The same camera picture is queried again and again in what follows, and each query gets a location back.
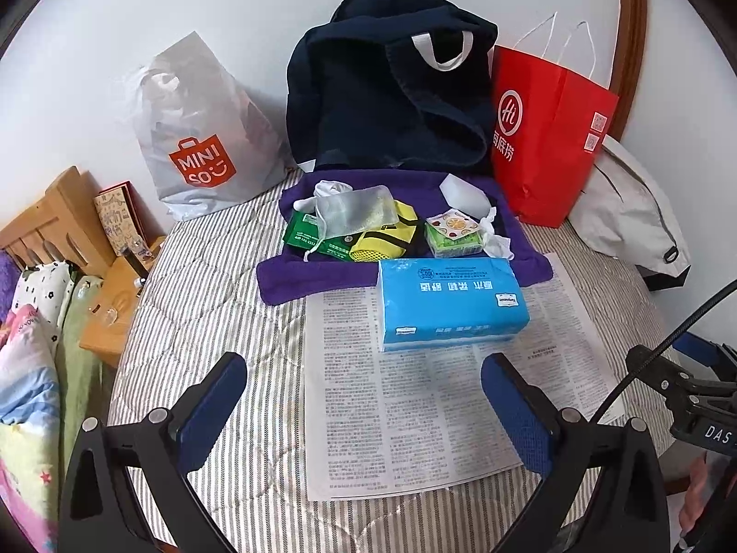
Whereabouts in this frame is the white fabric bag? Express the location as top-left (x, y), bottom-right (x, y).
top-left (567, 135), bottom-right (692, 277)

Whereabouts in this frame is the white plastic shopping bag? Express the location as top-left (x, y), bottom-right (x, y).
top-left (123, 31), bottom-right (289, 223)

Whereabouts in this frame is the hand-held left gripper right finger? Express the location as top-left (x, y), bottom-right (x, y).
top-left (480, 353), bottom-right (674, 553)

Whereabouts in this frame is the white sock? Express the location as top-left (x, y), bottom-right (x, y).
top-left (293, 178), bottom-right (353, 214)

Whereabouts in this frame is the newspaper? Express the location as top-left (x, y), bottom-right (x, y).
top-left (302, 250), bottom-right (626, 502)

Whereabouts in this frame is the navy blue backpack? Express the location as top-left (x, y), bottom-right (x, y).
top-left (286, 0), bottom-right (499, 176)

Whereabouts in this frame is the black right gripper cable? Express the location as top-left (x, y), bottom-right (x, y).
top-left (590, 279), bottom-right (737, 424)

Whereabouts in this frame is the translucent mesh drawstring pouch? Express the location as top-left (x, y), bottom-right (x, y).
top-left (302, 185), bottom-right (399, 260)

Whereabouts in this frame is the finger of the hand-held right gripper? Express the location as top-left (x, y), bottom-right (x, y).
top-left (626, 344), bottom-right (737, 403)
top-left (671, 334), bottom-right (737, 374)

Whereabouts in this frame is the brown patterned book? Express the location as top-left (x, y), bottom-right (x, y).
top-left (94, 180), bottom-right (152, 257)

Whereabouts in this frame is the purple fuzzy blanket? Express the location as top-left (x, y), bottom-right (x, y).
top-left (0, 253), bottom-right (18, 324)

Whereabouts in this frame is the wooden headboard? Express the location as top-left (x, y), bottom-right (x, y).
top-left (0, 166), bottom-right (116, 277)

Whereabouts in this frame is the blue tissue box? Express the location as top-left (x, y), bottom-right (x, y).
top-left (377, 258), bottom-right (531, 353)

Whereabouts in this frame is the person's right hand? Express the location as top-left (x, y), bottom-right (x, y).
top-left (678, 452), bottom-right (715, 539)

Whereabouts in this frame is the white floral pillow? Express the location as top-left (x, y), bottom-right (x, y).
top-left (12, 261), bottom-right (77, 347)

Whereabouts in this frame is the black box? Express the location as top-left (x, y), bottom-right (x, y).
top-left (639, 265), bottom-right (690, 294)

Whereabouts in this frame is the white foam block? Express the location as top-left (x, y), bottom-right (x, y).
top-left (439, 176), bottom-right (497, 217)

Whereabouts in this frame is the fruit print packet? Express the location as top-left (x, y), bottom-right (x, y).
top-left (425, 208), bottom-right (485, 243)

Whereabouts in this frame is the purple towel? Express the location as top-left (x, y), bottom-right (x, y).
top-left (256, 168), bottom-right (555, 306)

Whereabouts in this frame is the colourful printed bedding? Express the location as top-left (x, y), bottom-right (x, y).
top-left (0, 276), bottom-right (116, 553)

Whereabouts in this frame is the wooden door frame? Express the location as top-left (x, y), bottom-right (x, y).
top-left (610, 0), bottom-right (649, 142)

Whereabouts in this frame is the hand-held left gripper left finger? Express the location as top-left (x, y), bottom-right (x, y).
top-left (58, 351), bottom-right (248, 553)

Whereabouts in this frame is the red paper bag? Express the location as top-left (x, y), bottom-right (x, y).
top-left (491, 12), bottom-right (621, 228)

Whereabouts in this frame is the dark green tissue pack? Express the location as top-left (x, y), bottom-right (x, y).
top-left (284, 210), bottom-right (361, 261)

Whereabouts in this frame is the yellow pouch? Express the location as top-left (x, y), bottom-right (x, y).
top-left (350, 200), bottom-right (421, 263)

